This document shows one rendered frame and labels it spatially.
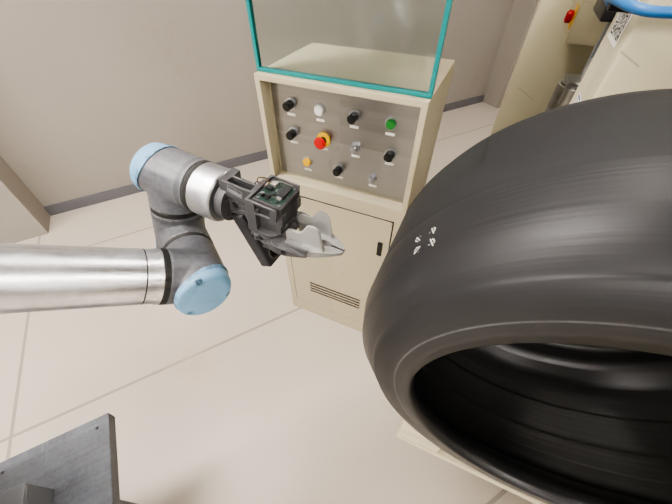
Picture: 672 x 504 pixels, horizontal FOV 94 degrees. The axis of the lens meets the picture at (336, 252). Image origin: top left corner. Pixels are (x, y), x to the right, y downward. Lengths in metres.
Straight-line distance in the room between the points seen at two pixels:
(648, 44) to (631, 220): 0.37
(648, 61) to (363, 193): 0.81
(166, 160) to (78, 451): 0.89
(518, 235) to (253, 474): 1.51
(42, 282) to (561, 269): 0.53
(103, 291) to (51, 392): 1.69
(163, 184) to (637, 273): 0.57
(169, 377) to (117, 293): 1.41
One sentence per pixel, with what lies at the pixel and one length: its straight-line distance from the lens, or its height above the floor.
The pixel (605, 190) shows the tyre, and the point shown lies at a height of 1.46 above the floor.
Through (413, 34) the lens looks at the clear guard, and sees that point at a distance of 0.94.
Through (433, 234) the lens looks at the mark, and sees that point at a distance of 0.34.
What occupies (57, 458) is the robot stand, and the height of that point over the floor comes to 0.60.
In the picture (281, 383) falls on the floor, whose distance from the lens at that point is 1.73.
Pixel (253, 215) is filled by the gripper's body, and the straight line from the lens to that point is 0.49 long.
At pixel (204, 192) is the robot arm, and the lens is 0.53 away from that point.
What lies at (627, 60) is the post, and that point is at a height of 1.47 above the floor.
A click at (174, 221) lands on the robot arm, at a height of 1.23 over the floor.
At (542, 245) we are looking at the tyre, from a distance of 0.29.
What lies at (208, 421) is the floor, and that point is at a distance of 1.76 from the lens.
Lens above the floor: 1.60
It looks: 46 degrees down
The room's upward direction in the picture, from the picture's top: straight up
